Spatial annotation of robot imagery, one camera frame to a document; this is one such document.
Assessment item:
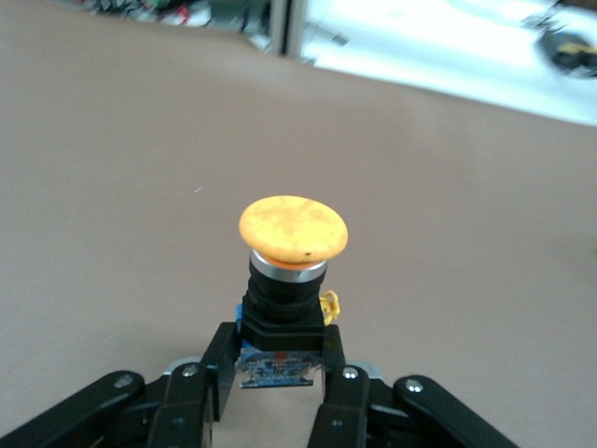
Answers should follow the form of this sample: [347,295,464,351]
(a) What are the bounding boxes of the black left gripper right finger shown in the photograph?
[307,325,519,448]

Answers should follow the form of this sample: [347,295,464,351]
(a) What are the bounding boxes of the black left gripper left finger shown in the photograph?
[0,322,243,448]

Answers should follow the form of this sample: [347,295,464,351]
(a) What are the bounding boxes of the yellow mushroom push button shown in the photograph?
[235,195,349,389]

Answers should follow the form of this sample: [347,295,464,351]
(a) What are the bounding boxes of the brown table mat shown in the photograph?
[0,0,597,448]

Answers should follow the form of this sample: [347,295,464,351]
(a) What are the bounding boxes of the black and yellow tool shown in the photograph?
[520,11,597,79]

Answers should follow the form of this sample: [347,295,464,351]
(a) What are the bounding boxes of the aluminium frame post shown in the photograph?
[269,0,310,58]

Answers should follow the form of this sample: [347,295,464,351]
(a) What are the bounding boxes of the tangled coloured cables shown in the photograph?
[76,0,214,28]

